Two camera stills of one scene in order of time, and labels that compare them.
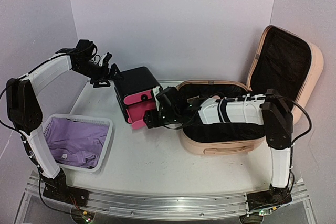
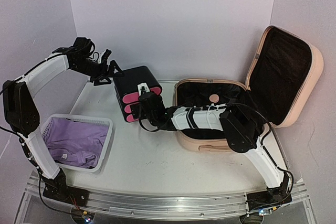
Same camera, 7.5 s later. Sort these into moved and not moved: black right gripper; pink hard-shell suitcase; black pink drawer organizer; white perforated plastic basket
Moved: black right gripper
Not moved: pink hard-shell suitcase; black pink drawer organizer; white perforated plastic basket
